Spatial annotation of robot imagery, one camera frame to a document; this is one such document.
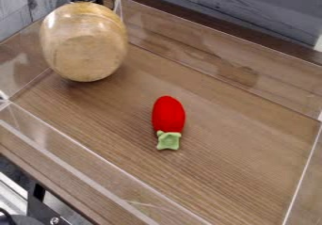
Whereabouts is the brown wooden bowl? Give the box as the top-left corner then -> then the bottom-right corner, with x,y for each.
39,2 -> 129,82

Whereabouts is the red plush strawberry toy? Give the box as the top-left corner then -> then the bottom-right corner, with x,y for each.
151,96 -> 186,151

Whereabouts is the clear acrylic corner bracket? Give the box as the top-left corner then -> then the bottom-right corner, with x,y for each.
114,0 -> 123,21

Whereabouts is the clear acrylic tray wall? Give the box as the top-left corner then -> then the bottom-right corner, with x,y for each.
0,0 -> 322,225

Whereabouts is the black metal table frame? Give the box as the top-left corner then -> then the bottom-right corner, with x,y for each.
27,184 -> 72,225

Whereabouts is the black cable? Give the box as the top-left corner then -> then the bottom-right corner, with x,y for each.
0,208 -> 18,225

